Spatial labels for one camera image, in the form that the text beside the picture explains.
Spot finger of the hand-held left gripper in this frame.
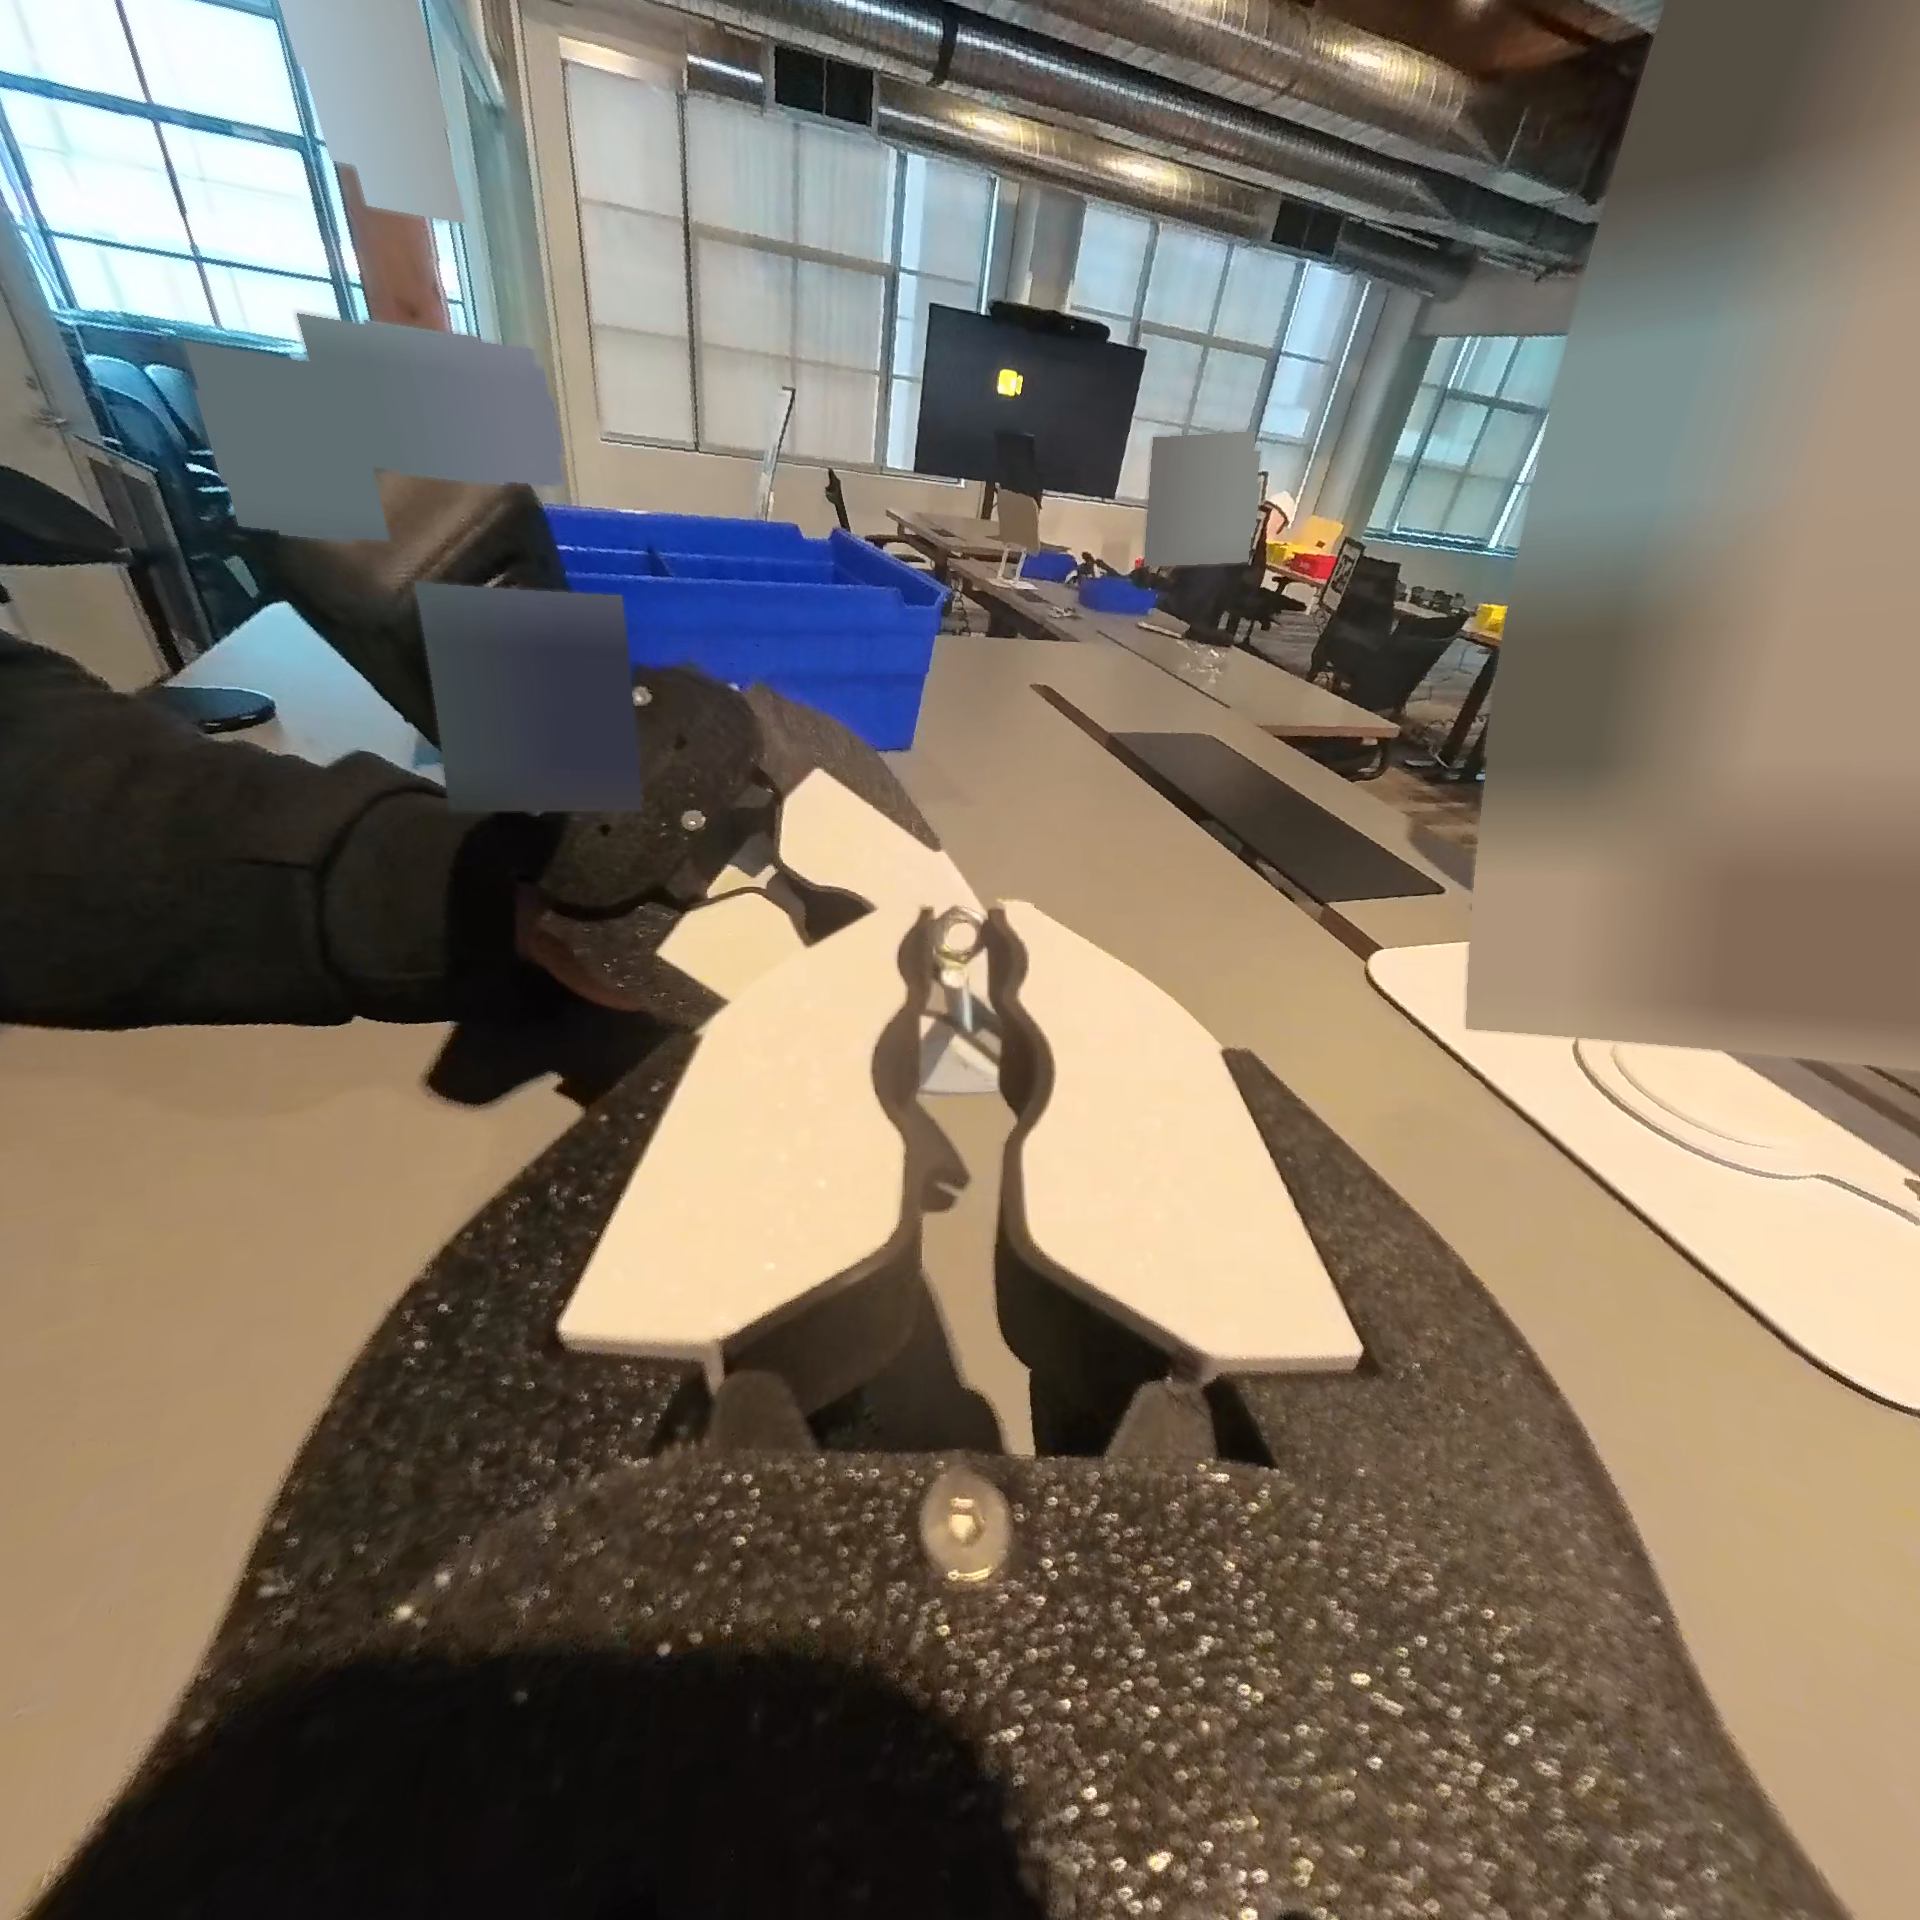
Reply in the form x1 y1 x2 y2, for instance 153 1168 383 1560
658 889 1003 1097
705 771 988 939

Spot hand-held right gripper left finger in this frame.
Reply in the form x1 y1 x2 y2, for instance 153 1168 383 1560
560 903 966 1382

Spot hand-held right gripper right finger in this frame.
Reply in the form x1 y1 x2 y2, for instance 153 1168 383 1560
988 895 1365 1382

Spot person's left forearm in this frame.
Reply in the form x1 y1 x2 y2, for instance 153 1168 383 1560
0 633 520 1036

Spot person's left hand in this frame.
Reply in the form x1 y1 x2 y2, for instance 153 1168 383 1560
508 881 709 1019

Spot blue plastic bin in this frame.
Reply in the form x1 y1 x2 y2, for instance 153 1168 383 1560
541 508 951 752

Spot black desk mat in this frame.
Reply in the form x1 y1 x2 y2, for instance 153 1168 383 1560
1104 727 1446 903

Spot white sign stand base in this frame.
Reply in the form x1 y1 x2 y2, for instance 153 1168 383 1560
1368 943 1920 1415

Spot black office chair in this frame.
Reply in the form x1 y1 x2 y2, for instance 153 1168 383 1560
1319 558 1465 723
1164 561 1309 646

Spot black television screen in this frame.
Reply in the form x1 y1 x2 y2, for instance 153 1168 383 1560
915 299 1151 498

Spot grid pane window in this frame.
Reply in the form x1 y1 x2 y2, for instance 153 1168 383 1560
1073 203 1365 498
1368 330 1562 552
0 0 324 339
562 61 1002 464

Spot metal ventilation duct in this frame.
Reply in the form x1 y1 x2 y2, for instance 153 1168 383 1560
662 0 1601 294

